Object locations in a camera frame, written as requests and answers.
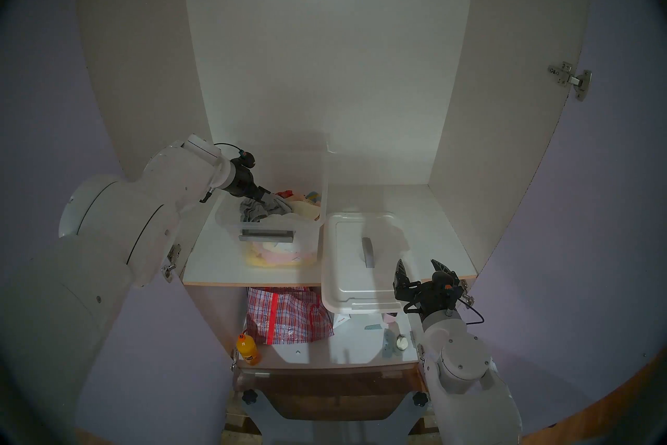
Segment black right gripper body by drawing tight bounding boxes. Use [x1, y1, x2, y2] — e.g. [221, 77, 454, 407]
[394, 281, 459, 324]

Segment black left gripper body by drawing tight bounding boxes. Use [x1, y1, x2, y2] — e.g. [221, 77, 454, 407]
[228, 163, 271, 199]

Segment grey garment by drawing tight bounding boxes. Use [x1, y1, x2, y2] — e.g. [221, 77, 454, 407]
[240, 193, 292, 223]

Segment white bin lid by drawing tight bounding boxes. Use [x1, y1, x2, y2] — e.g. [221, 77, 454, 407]
[320, 211, 410, 315]

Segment clear plastic storage bin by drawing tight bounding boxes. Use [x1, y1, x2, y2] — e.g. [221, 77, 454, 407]
[215, 134, 330, 270]

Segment pale pink folded cloth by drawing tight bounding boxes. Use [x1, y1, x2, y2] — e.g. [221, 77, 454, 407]
[258, 245, 308, 265]

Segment pale yellow folded cloth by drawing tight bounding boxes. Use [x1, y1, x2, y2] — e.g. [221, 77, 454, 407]
[245, 240, 318, 270]

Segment red plaid woven bag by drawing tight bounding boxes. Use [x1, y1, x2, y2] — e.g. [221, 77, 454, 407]
[246, 286, 335, 345]

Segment brown wooden board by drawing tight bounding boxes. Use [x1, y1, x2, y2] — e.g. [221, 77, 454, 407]
[237, 368, 425, 422]

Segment lavender cabinet door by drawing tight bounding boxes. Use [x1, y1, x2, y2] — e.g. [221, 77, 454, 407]
[0, 0, 245, 445]
[469, 0, 667, 437]

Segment white wardrobe cabinet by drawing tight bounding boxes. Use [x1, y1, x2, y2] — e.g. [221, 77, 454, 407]
[76, 0, 595, 371]

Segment orange bottle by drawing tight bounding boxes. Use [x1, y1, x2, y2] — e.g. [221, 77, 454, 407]
[236, 333, 261, 366]

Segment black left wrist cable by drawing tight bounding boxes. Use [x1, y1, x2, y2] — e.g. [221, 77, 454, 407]
[200, 143, 245, 204]

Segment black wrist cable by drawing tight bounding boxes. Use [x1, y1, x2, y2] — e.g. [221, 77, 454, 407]
[200, 143, 245, 204]
[458, 293, 485, 326]

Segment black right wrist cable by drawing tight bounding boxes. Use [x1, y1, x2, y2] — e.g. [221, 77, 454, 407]
[458, 293, 485, 326]

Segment grey robot base frame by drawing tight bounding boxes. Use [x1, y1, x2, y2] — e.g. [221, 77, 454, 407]
[242, 397, 434, 445]

